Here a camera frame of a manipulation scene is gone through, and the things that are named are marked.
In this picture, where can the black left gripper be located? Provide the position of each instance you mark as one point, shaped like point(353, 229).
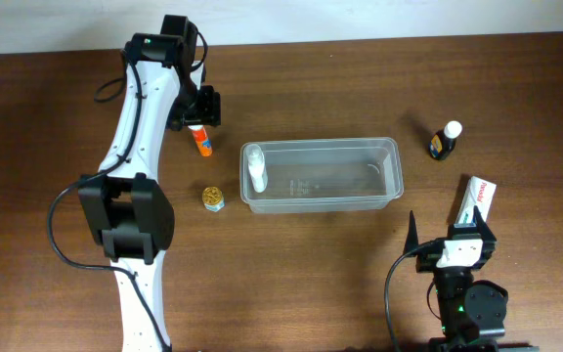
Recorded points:
point(202, 113)

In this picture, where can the clear plastic container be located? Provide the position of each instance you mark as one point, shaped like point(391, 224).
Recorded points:
point(325, 175)

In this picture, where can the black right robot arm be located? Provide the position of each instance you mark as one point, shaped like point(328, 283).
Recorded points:
point(471, 312)

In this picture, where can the dark syrup bottle white cap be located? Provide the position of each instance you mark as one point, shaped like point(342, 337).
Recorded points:
point(443, 142)

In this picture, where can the small jar gold lid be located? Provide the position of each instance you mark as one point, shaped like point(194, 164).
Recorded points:
point(213, 199)

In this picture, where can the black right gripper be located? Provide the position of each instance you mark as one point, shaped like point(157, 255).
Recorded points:
point(426, 262)

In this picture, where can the white medicine box red text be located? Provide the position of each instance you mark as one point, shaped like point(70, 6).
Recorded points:
point(479, 194)

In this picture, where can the orange vitamin tube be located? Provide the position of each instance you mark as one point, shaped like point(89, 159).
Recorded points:
point(202, 140)

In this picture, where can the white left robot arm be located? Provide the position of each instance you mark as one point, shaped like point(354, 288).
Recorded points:
point(127, 212)

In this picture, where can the white plastic bottle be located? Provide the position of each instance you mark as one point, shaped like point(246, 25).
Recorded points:
point(257, 168)

